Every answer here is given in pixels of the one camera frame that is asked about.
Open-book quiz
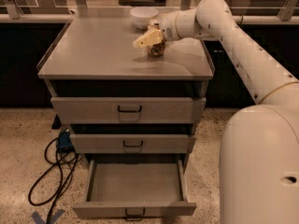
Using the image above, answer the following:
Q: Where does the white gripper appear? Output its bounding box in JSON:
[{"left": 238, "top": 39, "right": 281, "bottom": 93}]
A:
[{"left": 133, "top": 12, "right": 178, "bottom": 49}]

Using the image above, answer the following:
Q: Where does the grey top drawer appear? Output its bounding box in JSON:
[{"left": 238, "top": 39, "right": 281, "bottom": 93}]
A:
[{"left": 51, "top": 97, "right": 206, "bottom": 124}]

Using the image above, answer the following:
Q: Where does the white bowl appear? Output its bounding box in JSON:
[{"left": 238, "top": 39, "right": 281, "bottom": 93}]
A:
[{"left": 130, "top": 7, "right": 158, "bottom": 29}]

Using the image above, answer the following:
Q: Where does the orange soda can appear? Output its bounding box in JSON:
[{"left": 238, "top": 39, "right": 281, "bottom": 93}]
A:
[{"left": 147, "top": 20, "right": 166, "bottom": 58}]

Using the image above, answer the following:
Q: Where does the grey middle drawer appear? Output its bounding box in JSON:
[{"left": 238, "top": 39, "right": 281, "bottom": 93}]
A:
[{"left": 70, "top": 134, "right": 195, "bottom": 154}]

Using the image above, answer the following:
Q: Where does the grey drawer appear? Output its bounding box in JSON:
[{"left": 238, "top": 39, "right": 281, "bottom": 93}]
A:
[
  {"left": 73, "top": 156, "right": 196, "bottom": 218},
  {"left": 70, "top": 134, "right": 195, "bottom": 154},
  {"left": 51, "top": 97, "right": 206, "bottom": 124}
]

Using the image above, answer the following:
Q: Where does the grey metal drawer cabinet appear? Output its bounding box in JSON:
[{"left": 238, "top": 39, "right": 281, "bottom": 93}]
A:
[{"left": 38, "top": 7, "right": 214, "bottom": 163}]

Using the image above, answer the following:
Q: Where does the grey bottom drawer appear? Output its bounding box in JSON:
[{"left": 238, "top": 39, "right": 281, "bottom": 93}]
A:
[{"left": 73, "top": 156, "right": 196, "bottom": 218}]

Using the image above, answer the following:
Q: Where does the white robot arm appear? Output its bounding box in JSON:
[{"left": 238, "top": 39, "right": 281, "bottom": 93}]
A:
[{"left": 134, "top": 0, "right": 299, "bottom": 224}]

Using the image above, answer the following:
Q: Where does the blue power adapter box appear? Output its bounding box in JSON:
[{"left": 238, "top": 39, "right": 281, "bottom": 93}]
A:
[{"left": 56, "top": 132, "right": 74, "bottom": 151}]

